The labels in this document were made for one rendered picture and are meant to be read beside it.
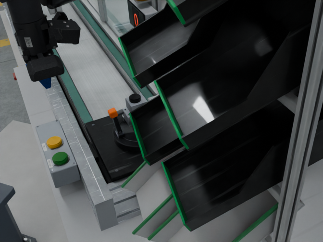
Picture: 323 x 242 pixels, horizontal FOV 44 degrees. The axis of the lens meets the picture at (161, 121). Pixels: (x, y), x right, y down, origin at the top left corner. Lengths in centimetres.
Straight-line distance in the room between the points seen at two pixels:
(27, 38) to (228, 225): 49
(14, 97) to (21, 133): 183
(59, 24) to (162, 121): 27
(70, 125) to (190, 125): 73
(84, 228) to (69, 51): 82
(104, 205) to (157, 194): 16
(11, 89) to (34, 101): 180
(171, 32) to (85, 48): 102
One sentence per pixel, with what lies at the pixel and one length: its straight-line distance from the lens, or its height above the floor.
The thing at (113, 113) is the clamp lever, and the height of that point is 107.
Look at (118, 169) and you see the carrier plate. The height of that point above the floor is 97.
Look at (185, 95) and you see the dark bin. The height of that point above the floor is 136.
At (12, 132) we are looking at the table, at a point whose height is 86.
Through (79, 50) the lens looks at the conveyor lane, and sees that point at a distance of 165.
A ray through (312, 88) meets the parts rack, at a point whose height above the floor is 143.
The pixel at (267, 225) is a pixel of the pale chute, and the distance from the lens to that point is 66.
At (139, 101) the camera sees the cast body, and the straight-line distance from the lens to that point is 101.
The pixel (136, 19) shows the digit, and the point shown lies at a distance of 114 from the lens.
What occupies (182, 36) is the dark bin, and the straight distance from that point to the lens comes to 63.
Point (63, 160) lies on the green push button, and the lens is 106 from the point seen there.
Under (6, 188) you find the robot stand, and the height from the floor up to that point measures 106.
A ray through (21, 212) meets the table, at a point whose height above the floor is 86.
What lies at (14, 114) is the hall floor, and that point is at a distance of 302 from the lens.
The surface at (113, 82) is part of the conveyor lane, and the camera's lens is 141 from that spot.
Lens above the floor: 168
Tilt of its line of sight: 39 degrees down
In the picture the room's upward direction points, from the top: 5 degrees counter-clockwise
